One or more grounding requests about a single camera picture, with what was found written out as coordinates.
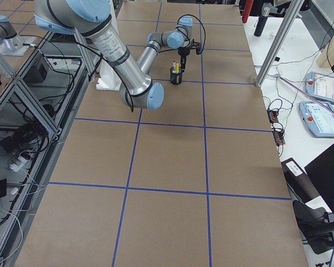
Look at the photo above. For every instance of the red whiteboard marker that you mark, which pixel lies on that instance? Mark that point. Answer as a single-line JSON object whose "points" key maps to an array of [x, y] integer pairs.
{"points": [[174, 65]]}

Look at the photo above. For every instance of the usb hub with cables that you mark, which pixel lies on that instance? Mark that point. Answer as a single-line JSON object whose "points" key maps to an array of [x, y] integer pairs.
{"points": [[272, 116]]}

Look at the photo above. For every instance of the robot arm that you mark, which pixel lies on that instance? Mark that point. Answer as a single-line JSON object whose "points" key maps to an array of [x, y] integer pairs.
{"points": [[92, 19], [11, 43]]}

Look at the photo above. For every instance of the white pedestal column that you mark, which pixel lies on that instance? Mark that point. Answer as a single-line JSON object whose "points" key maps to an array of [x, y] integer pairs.
{"points": [[108, 79]]}

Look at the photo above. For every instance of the black monitor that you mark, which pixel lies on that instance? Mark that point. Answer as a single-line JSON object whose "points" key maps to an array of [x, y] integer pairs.
{"points": [[321, 174]]}

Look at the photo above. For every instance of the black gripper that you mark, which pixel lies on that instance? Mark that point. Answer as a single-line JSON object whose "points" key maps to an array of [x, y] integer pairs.
{"points": [[183, 53]]}

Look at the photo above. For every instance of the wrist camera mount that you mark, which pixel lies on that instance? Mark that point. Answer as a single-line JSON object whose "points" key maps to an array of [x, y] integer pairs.
{"points": [[197, 46]]}

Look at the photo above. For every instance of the brown paper table mat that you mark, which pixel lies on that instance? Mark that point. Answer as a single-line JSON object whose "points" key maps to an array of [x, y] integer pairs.
{"points": [[197, 182]]}

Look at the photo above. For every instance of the black thermos bottle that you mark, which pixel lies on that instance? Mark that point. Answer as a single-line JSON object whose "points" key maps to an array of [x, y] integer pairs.
{"points": [[262, 22]]}

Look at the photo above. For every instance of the teach pendant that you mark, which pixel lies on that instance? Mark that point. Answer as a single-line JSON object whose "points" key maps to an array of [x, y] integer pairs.
{"points": [[319, 121], [320, 86]]}

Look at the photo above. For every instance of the dark brown box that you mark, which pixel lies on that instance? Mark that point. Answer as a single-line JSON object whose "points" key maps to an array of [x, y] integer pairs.
{"points": [[298, 180]]}

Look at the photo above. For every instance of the aluminium frame post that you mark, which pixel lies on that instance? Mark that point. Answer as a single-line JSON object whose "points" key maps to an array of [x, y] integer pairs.
{"points": [[281, 35]]}

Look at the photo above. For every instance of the near teach pendant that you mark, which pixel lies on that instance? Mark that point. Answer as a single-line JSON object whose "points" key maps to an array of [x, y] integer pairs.
{"points": [[319, 121]]}

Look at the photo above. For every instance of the black mesh pen cup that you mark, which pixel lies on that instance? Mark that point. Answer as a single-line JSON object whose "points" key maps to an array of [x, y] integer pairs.
{"points": [[175, 78]]}

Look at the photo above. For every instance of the far teach pendant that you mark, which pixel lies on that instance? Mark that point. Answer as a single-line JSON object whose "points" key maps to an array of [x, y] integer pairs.
{"points": [[320, 86]]}

